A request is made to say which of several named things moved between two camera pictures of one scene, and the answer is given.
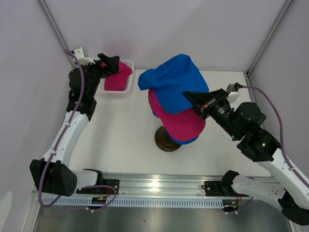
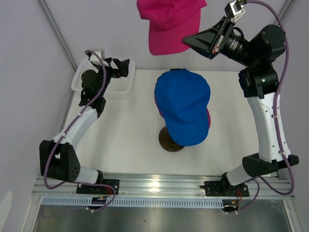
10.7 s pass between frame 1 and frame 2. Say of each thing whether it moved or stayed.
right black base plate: stayed
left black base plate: stayed
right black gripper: moved
